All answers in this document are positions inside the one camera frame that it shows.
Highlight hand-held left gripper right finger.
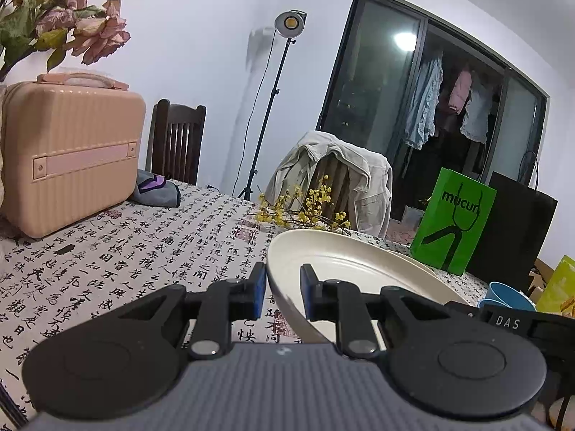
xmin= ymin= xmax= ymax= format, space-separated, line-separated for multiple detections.
xmin=300 ymin=263 xmax=454 ymax=361

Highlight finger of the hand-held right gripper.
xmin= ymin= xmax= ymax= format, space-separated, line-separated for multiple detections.
xmin=444 ymin=301 xmax=480 ymax=320

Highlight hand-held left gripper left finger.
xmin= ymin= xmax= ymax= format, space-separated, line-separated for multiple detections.
xmin=92 ymin=261 xmax=268 ymax=361

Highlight blue bowl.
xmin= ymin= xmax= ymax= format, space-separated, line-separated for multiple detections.
xmin=484 ymin=281 xmax=538 ymax=312

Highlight cream round plate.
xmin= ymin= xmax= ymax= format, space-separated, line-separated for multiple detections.
xmin=266 ymin=229 xmax=470 ymax=344

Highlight yellow-green snack bag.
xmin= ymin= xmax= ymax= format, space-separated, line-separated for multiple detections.
xmin=534 ymin=255 xmax=575 ymax=319

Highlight cardboard box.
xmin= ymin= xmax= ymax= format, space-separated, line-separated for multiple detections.
xmin=528 ymin=258 xmax=555 ymax=297

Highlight black paper bag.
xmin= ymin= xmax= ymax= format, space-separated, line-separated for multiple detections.
xmin=467 ymin=150 xmax=558 ymax=288

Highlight yellow flower branches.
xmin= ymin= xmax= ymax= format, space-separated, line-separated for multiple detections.
xmin=256 ymin=175 xmax=353 ymax=236

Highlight green paper bag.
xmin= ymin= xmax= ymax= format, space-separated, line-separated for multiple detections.
xmin=410 ymin=167 xmax=498 ymax=277

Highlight brown wooden chair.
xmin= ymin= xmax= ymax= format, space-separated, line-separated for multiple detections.
xmin=314 ymin=162 xmax=353 ymax=221

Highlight beige jacket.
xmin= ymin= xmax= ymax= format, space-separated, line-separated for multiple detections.
xmin=265 ymin=130 xmax=393 ymax=238

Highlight calligraphy print tablecloth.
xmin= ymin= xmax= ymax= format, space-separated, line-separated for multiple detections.
xmin=0 ymin=177 xmax=540 ymax=431

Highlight grey purple bag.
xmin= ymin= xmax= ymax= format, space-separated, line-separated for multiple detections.
xmin=131 ymin=170 xmax=181 ymax=207

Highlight dark wooden chair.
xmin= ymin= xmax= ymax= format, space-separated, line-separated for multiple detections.
xmin=146 ymin=99 xmax=207 ymax=186

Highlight hanging white garment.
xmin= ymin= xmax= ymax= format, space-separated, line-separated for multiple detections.
xmin=459 ymin=78 xmax=497 ymax=144

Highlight hanging light blue shirt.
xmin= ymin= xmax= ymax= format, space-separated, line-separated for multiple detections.
xmin=402 ymin=51 xmax=445 ymax=151

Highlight hanging pink garment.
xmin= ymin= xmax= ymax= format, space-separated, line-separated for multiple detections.
xmin=447 ymin=65 xmax=473 ymax=117

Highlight black framed glass door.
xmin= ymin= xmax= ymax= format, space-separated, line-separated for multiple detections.
xmin=317 ymin=0 xmax=551 ymax=234

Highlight pink ribbed suitcase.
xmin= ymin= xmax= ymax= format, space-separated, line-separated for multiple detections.
xmin=0 ymin=73 xmax=147 ymax=240

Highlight studio light on stand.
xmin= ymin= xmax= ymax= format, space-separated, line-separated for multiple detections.
xmin=237 ymin=9 xmax=308 ymax=202

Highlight dried pink roses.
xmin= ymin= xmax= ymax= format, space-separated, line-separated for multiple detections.
xmin=0 ymin=0 xmax=147 ymax=84

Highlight black light cable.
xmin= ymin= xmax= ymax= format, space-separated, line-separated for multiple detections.
xmin=230 ymin=31 xmax=279 ymax=195

